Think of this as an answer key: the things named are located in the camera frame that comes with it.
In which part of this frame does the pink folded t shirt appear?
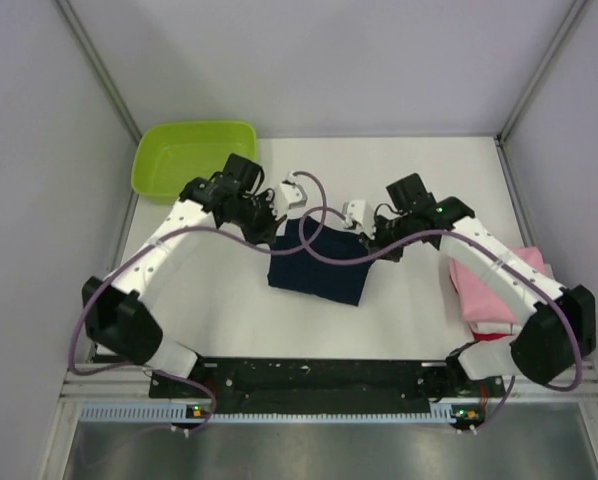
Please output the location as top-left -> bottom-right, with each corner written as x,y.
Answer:
449,247 -> 546,334

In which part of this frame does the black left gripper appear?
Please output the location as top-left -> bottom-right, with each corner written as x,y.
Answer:
226,192 -> 286,249

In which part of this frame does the navy blue t shirt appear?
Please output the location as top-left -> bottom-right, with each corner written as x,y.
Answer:
267,226 -> 372,306

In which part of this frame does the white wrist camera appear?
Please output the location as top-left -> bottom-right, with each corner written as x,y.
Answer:
342,199 -> 376,239
271,171 -> 308,219

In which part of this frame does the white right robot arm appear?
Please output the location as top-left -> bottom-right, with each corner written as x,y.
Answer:
347,174 -> 596,396

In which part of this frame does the lime green plastic basin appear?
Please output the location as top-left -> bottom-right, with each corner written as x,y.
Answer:
131,120 -> 258,204

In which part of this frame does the grey slotted cable duct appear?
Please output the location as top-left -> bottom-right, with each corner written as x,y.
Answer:
80,403 -> 481,424

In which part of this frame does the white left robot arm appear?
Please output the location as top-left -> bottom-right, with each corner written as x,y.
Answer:
84,154 -> 306,397

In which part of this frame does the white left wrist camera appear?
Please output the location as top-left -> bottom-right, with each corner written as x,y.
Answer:
271,171 -> 308,219

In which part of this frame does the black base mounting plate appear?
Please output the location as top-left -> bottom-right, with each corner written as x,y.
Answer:
148,356 -> 505,414

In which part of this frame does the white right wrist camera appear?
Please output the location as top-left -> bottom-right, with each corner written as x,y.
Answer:
342,199 -> 376,239

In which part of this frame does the red folded t shirt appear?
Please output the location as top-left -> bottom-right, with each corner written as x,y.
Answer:
473,332 -> 511,342

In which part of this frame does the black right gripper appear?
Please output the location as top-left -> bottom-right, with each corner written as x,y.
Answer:
360,214 -> 416,264

